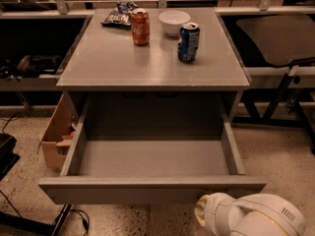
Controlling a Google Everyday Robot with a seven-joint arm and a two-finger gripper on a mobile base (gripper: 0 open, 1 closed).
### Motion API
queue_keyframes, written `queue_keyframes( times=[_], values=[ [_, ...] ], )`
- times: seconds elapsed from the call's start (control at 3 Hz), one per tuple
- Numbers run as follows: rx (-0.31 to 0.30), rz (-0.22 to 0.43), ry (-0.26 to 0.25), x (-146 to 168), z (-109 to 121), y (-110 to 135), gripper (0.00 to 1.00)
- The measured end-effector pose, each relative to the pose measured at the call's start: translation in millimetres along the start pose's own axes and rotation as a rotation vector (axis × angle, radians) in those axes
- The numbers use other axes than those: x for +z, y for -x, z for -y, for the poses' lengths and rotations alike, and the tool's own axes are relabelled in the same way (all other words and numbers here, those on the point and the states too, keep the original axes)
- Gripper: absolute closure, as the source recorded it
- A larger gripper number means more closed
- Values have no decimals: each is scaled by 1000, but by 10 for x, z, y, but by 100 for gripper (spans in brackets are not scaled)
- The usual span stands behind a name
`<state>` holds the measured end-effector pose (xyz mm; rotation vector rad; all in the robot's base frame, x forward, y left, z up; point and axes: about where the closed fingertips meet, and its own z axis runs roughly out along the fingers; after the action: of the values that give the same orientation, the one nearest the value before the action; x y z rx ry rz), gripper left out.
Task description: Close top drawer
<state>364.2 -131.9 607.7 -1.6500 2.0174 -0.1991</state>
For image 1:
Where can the blue soda can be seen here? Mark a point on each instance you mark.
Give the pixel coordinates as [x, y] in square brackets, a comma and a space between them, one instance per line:
[188, 43]

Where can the cardboard box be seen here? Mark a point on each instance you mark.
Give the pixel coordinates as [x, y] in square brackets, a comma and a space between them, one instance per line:
[58, 135]

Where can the black stand base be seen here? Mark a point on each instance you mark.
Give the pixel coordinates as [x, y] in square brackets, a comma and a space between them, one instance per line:
[36, 227]

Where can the white bowl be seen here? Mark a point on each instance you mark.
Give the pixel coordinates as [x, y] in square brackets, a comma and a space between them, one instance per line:
[171, 21]

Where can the red soda can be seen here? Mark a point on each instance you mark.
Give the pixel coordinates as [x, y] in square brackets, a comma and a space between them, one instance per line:
[140, 26]

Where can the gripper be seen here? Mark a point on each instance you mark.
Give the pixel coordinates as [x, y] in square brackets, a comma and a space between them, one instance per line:
[215, 206]

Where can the headphones on shelf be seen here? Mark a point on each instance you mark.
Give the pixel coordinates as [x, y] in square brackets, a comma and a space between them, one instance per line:
[31, 66]

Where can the dark chip bag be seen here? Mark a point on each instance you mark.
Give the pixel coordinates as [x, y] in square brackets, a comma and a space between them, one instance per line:
[120, 16]

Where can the grey drawer cabinet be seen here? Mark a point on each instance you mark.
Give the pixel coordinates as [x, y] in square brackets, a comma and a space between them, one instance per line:
[106, 59]

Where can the black case at left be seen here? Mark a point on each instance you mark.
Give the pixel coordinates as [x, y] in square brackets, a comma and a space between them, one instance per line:
[7, 156]

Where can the grey top drawer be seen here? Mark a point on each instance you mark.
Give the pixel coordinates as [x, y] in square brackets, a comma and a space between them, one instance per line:
[151, 149]

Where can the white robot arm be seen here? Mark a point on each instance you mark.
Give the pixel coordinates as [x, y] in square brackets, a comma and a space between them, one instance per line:
[253, 215]

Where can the black chair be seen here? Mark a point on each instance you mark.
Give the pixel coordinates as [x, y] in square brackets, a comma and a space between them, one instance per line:
[278, 51]

